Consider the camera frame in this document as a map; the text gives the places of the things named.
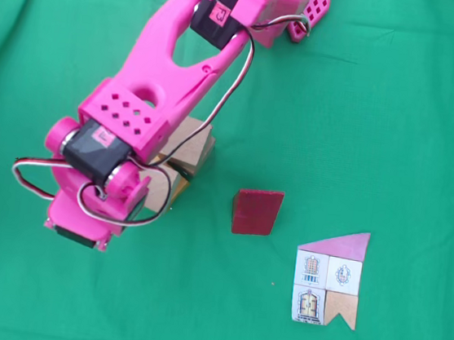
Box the tricolour servo cable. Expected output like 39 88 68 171
147 1 313 183
6 155 173 232

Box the yellow notched wooden block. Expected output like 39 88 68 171
170 175 192 210

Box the dark red wedge block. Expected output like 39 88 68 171
228 186 286 240

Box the wooden cube tall window print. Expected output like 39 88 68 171
156 113 214 169

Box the green cloth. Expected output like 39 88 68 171
0 0 454 340

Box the wooden cube oval window print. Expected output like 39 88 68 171
134 161 184 216

